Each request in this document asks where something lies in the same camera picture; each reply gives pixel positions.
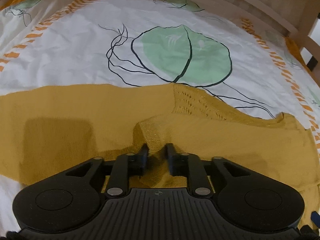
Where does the mustard yellow knit sweater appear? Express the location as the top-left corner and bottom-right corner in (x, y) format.
(1, 84), (319, 224)

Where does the white leaf-print duvet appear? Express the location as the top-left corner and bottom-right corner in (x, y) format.
(1, 0), (319, 233)

